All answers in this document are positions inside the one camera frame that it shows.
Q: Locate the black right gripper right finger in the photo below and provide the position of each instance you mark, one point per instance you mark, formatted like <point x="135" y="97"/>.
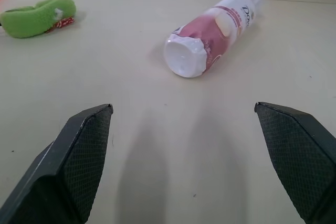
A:
<point x="299" y="155"/>

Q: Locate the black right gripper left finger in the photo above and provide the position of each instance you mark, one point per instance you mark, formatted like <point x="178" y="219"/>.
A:
<point x="65" y="166"/>

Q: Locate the pink white Dove bottle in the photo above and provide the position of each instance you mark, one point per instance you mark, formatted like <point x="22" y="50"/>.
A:
<point x="210" y="37"/>

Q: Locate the green plush toy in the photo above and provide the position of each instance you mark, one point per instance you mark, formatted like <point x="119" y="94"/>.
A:
<point x="36" y="18"/>

